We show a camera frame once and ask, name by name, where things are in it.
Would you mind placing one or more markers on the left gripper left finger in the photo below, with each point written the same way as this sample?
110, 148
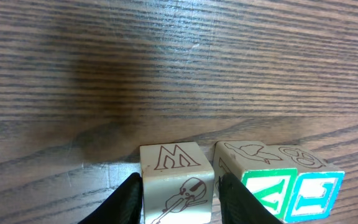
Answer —
123, 206

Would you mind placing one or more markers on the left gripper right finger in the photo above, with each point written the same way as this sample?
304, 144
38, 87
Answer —
239, 206

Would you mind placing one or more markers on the green V letter block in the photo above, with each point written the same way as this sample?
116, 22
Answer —
260, 168

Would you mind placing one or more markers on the white M violin block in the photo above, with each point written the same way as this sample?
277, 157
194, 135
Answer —
177, 182

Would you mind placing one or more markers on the cyan E letter block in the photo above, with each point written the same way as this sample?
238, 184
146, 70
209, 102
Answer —
316, 184

